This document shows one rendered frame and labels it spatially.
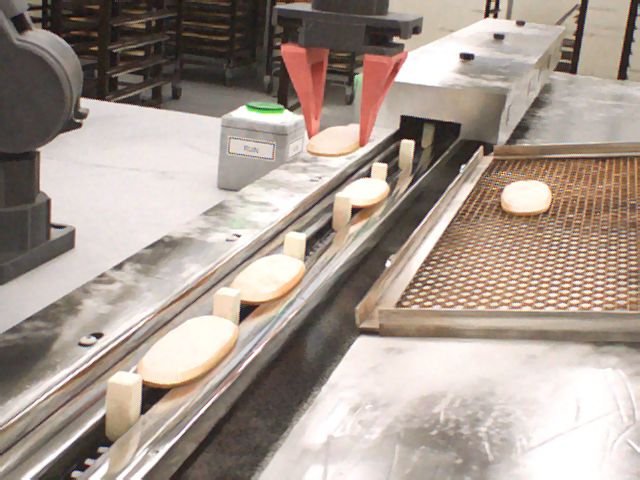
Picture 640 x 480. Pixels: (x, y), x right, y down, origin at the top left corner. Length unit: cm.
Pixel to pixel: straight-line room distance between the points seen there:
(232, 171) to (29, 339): 53
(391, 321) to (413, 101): 75
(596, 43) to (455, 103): 656
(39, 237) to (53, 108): 11
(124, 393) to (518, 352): 19
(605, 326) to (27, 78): 43
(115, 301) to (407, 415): 24
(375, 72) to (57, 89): 22
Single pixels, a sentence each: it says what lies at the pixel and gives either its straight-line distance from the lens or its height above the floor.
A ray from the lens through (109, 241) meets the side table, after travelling 90.
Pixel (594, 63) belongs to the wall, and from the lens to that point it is 782.
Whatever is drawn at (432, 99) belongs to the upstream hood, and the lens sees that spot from 127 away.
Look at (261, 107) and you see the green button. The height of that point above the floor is 91.
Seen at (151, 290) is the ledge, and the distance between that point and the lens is 66.
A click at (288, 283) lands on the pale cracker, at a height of 86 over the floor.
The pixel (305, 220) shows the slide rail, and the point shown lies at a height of 85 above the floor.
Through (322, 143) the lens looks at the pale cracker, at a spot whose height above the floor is 93.
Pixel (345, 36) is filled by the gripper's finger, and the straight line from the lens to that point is 78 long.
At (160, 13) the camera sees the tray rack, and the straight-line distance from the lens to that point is 371.
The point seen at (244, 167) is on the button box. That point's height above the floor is 85.
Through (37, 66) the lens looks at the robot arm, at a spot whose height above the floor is 97.
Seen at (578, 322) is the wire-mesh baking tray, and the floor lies 91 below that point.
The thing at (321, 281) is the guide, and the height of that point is 86.
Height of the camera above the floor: 108
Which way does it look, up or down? 16 degrees down
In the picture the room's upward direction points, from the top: 6 degrees clockwise
